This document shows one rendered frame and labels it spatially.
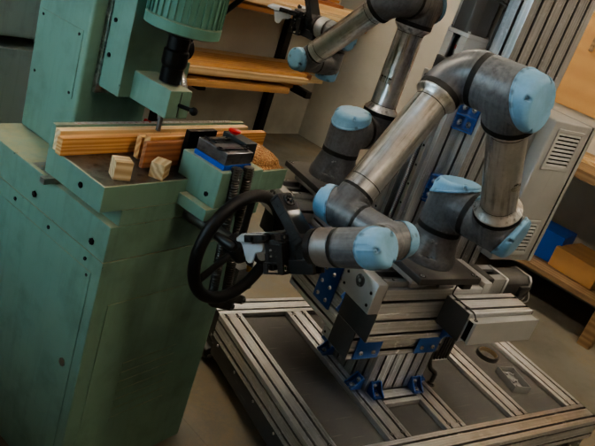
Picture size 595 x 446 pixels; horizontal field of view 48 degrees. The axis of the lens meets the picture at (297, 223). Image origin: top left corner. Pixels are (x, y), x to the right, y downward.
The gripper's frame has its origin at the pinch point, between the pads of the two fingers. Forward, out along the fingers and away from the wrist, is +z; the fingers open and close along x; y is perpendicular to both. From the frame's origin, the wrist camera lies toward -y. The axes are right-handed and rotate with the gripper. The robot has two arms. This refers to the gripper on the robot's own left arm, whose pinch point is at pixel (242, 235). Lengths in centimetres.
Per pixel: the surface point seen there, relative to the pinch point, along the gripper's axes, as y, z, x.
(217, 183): -11.1, 11.1, 4.5
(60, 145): -21.2, 32.3, -20.2
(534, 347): 80, 27, 232
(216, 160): -16.3, 12.0, 5.6
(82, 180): -13.5, 26.7, -19.1
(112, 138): -22.8, 31.7, -7.4
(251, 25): -124, 229, 254
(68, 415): 43, 50, -13
